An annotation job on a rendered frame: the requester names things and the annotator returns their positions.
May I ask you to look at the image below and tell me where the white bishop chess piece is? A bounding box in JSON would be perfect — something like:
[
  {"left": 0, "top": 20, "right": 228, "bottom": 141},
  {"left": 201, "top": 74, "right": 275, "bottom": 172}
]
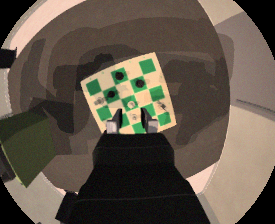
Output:
[{"left": 93, "top": 97, "right": 104, "bottom": 106}]

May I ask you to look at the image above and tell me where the white pawn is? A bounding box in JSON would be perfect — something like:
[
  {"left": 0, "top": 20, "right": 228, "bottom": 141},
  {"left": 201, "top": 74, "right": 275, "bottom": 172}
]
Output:
[
  {"left": 131, "top": 114, "right": 138, "bottom": 123},
  {"left": 128, "top": 101, "right": 135, "bottom": 109}
]

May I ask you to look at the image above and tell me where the green and cream chessboard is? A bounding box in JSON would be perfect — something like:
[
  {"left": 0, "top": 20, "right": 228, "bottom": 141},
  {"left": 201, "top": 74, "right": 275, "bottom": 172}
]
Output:
[{"left": 80, "top": 52, "right": 176, "bottom": 134}]

